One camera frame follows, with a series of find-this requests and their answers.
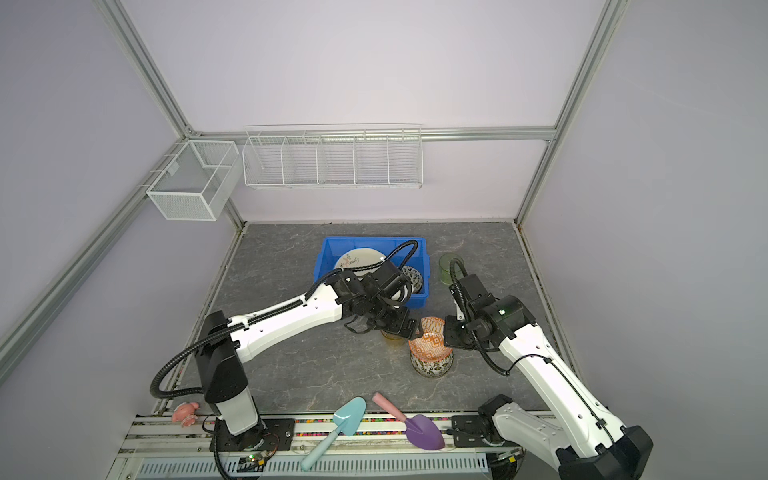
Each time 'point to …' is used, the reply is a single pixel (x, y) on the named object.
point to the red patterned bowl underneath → (430, 347)
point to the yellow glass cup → (393, 339)
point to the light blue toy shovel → (347, 419)
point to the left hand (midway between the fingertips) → (407, 336)
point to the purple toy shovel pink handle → (420, 429)
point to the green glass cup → (445, 268)
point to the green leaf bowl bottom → (432, 369)
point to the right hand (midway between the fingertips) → (452, 339)
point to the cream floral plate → (359, 257)
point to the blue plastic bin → (332, 247)
